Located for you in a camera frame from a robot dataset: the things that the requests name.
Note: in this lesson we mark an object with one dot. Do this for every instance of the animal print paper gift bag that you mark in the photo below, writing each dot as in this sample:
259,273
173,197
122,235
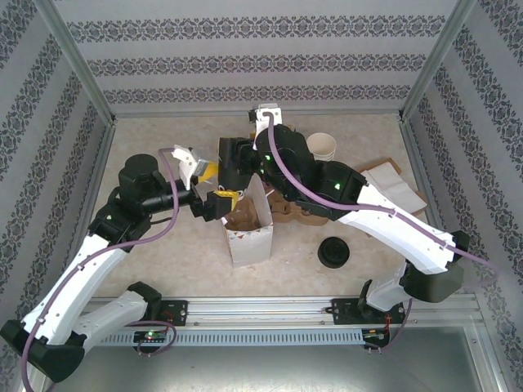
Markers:
249,245

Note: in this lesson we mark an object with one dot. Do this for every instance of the white paper napkin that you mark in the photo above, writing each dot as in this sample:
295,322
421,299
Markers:
392,183

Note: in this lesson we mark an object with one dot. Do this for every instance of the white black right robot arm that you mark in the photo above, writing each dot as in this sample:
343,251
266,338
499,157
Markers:
400,232

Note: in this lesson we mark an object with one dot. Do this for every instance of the stack of white paper cups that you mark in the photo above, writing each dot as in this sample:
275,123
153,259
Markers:
323,145

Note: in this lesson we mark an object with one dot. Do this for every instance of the brown pulp cup carrier stack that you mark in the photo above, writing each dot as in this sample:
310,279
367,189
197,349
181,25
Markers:
286,212

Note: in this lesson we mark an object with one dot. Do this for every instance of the small circuit board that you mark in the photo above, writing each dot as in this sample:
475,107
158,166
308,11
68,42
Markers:
376,335
151,336

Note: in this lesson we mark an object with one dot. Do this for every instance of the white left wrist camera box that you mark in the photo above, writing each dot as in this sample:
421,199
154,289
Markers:
184,163

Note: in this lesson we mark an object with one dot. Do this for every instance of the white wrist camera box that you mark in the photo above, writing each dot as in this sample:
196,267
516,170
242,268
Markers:
184,163
265,118

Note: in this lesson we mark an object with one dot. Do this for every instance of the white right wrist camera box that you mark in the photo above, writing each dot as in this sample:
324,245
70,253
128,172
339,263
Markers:
265,118

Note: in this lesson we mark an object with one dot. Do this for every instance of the aluminium frame back rail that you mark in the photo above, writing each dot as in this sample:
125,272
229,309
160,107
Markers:
184,113

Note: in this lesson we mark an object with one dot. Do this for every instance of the aluminium mounting rail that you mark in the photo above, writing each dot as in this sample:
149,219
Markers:
261,312

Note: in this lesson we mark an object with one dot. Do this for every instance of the aluminium frame side rail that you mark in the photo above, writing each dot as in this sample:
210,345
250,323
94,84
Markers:
412,143

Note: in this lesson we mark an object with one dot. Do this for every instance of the aluminium frame corner post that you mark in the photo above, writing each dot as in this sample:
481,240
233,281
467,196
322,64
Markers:
77,61
437,61

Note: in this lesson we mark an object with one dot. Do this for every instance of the grey metal base plate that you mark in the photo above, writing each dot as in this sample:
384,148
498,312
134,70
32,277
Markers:
261,371

